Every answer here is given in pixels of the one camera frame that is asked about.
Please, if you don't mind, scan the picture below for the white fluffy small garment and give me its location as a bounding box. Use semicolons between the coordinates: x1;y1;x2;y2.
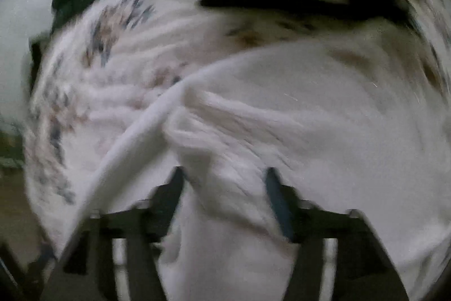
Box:
80;40;450;300

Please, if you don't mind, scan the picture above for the floral white bed sheet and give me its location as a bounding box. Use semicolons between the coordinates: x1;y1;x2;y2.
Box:
22;0;451;252

